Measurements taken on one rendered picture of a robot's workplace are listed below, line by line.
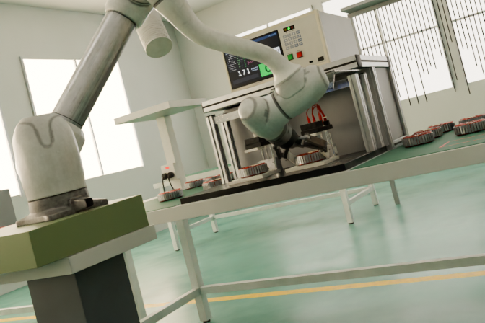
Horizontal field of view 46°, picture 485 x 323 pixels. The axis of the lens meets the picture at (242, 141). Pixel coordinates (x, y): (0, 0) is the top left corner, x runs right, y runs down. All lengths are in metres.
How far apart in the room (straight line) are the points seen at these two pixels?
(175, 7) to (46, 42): 6.26
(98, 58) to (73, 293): 0.71
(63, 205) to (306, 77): 0.77
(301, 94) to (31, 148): 0.77
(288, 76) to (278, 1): 7.54
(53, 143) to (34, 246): 0.31
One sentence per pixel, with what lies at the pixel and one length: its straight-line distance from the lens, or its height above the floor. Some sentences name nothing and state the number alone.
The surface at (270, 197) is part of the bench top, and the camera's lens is 1.86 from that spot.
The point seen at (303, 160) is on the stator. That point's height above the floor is 0.80.
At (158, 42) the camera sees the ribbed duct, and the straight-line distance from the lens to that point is 3.34.
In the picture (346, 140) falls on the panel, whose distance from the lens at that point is 2.27.
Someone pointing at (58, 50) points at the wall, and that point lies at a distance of 8.04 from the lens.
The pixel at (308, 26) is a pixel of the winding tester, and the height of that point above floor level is 1.27.
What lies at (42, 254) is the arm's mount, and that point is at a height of 0.77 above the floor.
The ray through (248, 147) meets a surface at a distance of 2.22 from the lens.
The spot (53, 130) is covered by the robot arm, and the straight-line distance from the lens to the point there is 1.55.
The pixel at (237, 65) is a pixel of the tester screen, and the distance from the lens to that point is 2.32.
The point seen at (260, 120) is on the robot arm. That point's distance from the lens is 1.73.
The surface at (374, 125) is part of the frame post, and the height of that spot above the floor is 0.85.
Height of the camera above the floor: 0.89
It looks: 1 degrees up
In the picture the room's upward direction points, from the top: 14 degrees counter-clockwise
